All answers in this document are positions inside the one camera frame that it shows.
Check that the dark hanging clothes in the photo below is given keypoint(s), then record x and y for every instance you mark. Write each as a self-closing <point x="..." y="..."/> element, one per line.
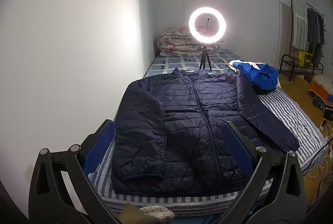
<point x="314" y="29"/>

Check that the black device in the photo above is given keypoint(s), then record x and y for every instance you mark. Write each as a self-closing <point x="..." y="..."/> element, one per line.
<point x="318" y="103"/>

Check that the blue and white jacket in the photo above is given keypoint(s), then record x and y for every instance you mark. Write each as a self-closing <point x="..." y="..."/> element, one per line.
<point x="262" y="78"/>

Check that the olive cloth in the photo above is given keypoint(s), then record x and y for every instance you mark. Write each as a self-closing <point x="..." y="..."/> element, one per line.
<point x="130" y="213"/>

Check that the white lace cloth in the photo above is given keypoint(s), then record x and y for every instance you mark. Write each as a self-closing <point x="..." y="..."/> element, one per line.
<point x="324" y="80"/>

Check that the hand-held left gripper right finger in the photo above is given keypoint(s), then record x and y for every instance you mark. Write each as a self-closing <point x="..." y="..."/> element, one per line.
<point x="236" y="143"/>

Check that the yellow box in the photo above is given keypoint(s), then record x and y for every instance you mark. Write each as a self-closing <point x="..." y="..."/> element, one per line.
<point x="304" y="57"/>

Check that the folded floral quilt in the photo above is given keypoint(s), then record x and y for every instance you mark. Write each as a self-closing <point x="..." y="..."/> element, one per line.
<point x="174" y="42"/>

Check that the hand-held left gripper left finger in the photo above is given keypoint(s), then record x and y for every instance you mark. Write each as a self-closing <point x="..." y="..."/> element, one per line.
<point x="102" y="143"/>

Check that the beige fuzzy cloth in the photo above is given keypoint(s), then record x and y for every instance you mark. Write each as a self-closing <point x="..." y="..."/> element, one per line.
<point x="156" y="213"/>

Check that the phone holder clamp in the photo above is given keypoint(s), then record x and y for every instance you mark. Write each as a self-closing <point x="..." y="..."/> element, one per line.
<point x="207" y="21"/>

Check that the blue plaid bed sheet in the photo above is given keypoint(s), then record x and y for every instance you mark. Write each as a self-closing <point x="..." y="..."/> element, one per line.
<point x="169" y="64"/>

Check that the navy puffer jacket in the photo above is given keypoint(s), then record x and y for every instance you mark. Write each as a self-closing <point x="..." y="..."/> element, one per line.
<point x="182" y="122"/>

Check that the orange stool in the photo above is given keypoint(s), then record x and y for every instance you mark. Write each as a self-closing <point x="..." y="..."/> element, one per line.
<point x="318" y="90"/>

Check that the black tripod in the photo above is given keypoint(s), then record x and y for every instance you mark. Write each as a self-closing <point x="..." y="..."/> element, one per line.
<point x="203" y="53"/>

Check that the striped hanging towel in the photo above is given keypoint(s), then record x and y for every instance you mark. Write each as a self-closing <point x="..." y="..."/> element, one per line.
<point x="299" y="23"/>

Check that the black clothes rack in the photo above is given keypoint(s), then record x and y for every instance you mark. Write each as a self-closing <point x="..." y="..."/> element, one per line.
<point x="286" y="55"/>

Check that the bed with striped sheet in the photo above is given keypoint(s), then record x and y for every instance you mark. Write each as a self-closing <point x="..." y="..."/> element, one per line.
<point x="286" y="112"/>

